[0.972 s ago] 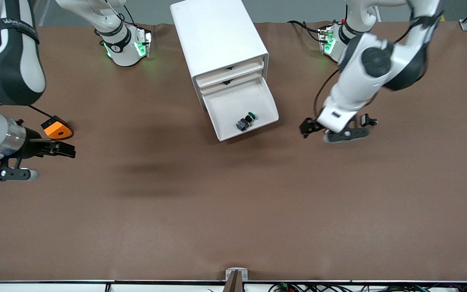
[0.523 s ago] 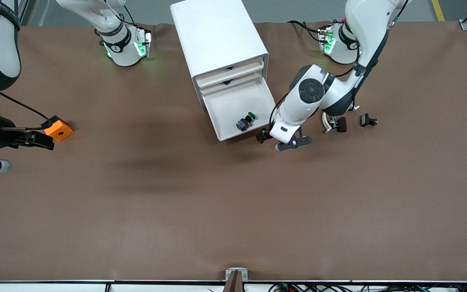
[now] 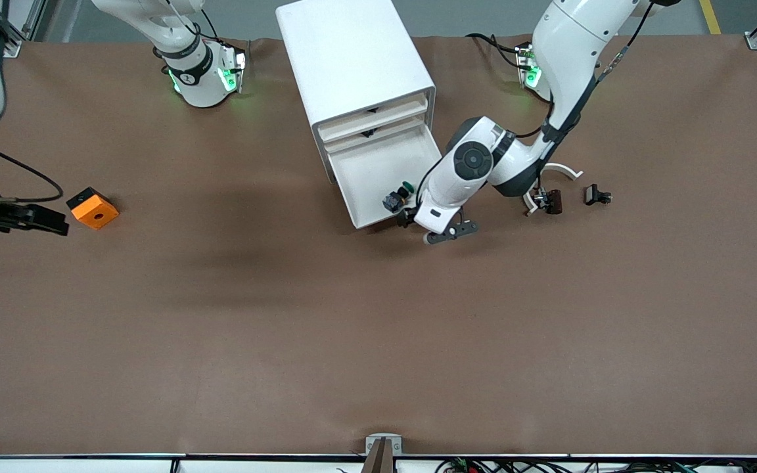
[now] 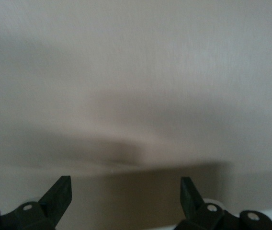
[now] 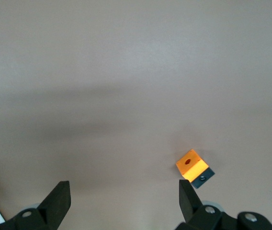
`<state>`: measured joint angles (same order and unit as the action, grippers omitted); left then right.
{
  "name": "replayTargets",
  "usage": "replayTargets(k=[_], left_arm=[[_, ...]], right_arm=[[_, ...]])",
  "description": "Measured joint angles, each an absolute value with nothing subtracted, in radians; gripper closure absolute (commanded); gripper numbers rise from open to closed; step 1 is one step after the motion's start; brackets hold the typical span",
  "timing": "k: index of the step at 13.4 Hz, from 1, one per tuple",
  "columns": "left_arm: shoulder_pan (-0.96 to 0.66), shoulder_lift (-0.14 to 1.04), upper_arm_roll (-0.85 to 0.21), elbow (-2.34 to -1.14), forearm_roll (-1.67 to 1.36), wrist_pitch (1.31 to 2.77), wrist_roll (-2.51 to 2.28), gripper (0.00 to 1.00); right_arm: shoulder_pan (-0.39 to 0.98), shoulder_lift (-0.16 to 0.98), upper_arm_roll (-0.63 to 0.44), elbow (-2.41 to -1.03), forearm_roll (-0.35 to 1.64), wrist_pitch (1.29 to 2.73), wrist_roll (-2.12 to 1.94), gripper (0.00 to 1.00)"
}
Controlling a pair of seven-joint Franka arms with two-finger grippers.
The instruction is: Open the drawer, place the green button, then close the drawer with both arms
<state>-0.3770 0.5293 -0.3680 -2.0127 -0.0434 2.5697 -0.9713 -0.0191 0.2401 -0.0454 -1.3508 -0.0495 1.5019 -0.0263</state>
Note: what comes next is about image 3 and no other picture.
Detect dark brown small component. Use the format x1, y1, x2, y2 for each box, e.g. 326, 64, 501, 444
534, 188, 563, 215

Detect white curved plastic arc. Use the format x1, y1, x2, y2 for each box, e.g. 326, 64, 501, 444
523, 162, 584, 217

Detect orange and black box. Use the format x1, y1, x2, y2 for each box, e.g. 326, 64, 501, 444
66, 187, 120, 231

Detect black left base cable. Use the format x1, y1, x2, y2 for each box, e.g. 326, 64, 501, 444
465, 32, 530, 70

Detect black base cable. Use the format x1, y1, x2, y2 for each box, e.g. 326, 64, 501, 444
175, 7, 221, 47
465, 32, 530, 70

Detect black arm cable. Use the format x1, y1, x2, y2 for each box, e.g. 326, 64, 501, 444
530, 0, 656, 142
0, 138, 64, 203

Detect grey table edge bracket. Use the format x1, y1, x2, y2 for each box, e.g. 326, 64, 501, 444
365, 434, 403, 455

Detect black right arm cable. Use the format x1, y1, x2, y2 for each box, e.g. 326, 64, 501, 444
0, 138, 64, 203

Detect black right base cable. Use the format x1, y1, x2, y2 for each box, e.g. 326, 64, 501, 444
175, 7, 221, 47

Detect green push button switch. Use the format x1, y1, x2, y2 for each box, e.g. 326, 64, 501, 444
383, 182, 415, 213

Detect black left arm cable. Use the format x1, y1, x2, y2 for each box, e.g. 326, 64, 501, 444
530, 0, 656, 142

